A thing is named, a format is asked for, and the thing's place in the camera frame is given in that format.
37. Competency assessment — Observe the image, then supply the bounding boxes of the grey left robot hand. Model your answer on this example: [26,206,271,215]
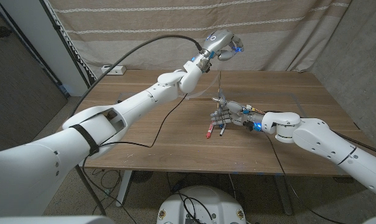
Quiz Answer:
[202,29,245,65]

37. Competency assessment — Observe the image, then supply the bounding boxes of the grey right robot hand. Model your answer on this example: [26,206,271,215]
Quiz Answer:
[210,96,265,131]

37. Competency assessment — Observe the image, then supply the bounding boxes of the scissors with yellow grey handles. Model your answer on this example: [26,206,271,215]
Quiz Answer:
[212,70,228,110]

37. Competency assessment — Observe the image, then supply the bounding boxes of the beige striped curtain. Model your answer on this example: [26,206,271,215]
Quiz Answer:
[47,0,352,78]

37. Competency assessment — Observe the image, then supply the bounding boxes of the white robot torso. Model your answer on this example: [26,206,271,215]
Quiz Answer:
[156,185,247,224]

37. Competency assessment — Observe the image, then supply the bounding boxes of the grey table leg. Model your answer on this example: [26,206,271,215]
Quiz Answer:
[273,175,293,216]

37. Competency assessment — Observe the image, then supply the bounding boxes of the white power strip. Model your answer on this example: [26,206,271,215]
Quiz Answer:
[101,64,127,76]

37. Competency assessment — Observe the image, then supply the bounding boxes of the black ribbed round object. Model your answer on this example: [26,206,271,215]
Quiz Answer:
[131,170,154,184]

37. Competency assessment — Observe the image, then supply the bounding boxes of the white table leg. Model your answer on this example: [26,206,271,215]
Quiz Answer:
[115,170,133,208]

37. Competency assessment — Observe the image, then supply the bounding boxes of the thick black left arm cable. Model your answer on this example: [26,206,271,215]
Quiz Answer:
[68,34,204,216]

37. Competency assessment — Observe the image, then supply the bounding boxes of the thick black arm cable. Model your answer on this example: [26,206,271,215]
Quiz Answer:
[68,34,204,216]
[331,130,376,156]

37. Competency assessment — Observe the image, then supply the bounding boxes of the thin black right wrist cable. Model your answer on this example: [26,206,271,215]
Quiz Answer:
[264,132,347,224]

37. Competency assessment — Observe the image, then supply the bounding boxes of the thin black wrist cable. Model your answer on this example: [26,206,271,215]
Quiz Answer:
[99,93,188,149]
[264,132,347,224]

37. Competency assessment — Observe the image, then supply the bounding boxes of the thin black left wrist cable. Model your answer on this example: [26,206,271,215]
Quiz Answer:
[99,93,188,149]

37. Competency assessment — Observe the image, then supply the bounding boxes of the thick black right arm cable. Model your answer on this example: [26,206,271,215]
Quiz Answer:
[331,130,376,156]

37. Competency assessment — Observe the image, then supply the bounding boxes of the black metal frame bar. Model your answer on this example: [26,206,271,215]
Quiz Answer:
[40,0,97,91]

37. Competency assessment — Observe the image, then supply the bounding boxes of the black door handle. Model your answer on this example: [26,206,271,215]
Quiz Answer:
[0,26,13,39]

